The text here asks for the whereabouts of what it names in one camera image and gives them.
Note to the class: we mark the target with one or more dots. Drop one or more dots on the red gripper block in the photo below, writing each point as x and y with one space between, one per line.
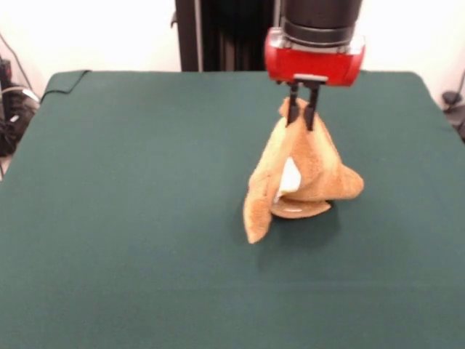
312 63

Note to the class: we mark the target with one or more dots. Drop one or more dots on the tan terry towel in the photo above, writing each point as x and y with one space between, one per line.
309 163

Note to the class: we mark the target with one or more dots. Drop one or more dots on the dark green table cloth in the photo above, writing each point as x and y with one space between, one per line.
145 218

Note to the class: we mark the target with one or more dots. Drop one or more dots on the black pedestal column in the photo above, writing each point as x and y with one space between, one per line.
225 36

